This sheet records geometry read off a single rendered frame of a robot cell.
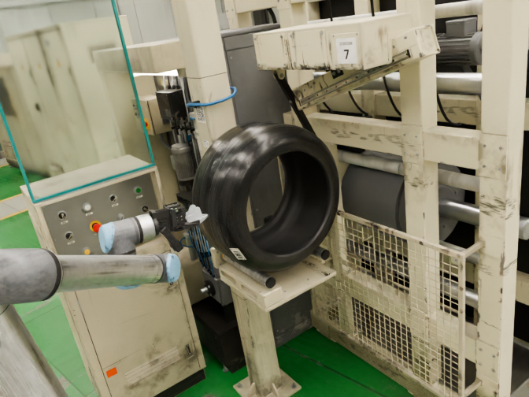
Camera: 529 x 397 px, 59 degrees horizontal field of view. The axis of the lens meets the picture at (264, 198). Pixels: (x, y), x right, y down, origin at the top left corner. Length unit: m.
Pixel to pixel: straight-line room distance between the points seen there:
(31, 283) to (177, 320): 1.55
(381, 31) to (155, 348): 1.84
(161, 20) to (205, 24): 10.56
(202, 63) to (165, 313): 1.28
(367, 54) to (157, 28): 10.97
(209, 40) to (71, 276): 1.12
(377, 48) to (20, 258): 1.18
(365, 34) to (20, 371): 1.31
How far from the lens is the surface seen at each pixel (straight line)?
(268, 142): 1.66
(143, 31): 12.17
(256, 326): 2.37
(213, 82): 1.94
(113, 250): 1.57
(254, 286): 1.88
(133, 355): 2.55
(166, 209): 1.63
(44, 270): 1.09
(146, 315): 2.47
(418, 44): 1.59
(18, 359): 1.26
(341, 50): 1.62
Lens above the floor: 1.85
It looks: 21 degrees down
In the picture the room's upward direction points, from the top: 9 degrees counter-clockwise
